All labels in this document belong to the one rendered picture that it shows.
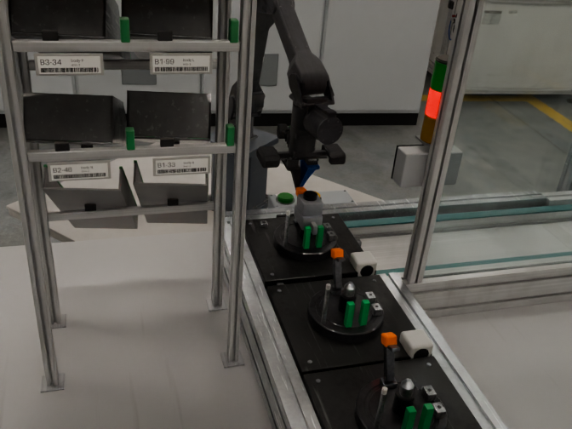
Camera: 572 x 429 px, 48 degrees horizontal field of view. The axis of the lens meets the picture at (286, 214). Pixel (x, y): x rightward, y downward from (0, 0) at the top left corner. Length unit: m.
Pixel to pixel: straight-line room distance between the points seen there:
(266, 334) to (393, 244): 0.50
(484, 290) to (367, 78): 3.26
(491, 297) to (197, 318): 0.64
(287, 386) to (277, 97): 3.52
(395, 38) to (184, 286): 3.37
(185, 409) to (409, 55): 3.76
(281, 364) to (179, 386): 0.20
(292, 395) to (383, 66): 3.70
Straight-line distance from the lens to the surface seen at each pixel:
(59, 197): 1.19
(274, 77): 4.39
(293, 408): 1.04
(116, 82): 4.34
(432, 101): 1.20
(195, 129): 1.02
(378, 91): 4.64
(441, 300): 1.41
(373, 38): 4.50
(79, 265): 1.52
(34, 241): 1.05
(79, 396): 1.21
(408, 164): 1.22
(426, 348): 1.15
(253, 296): 1.24
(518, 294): 1.51
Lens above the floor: 1.72
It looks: 30 degrees down
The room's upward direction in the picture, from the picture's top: 5 degrees clockwise
